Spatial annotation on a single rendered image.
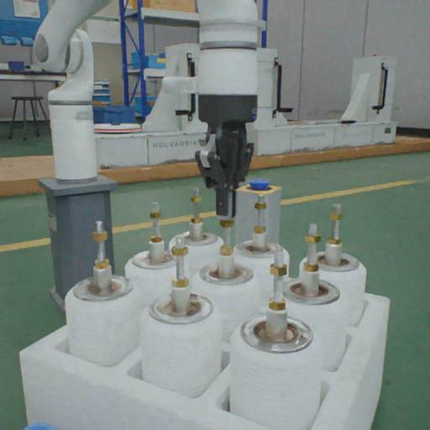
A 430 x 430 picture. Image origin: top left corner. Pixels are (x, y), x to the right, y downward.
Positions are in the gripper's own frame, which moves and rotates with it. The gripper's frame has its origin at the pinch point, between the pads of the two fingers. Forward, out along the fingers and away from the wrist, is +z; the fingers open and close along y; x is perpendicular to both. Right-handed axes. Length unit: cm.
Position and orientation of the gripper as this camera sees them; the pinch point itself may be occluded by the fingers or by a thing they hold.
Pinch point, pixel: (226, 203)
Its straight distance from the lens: 60.1
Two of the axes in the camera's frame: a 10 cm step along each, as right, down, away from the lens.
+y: 4.7, -2.3, 8.5
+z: 0.0, 9.7, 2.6
